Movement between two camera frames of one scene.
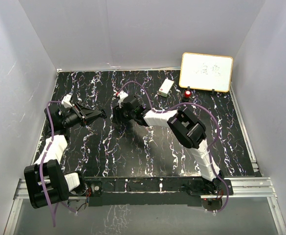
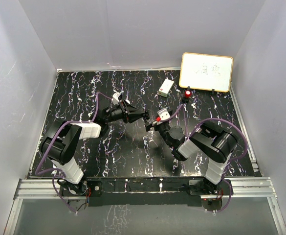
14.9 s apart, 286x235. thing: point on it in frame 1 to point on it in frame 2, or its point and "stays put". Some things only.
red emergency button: x=187 y=96 stays put
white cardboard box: x=165 y=87 stays put
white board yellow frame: x=206 y=72 stays put
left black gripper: x=94 y=114 to x=134 y=113
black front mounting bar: x=104 y=191 stays put
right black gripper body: x=122 y=115 to x=164 y=129
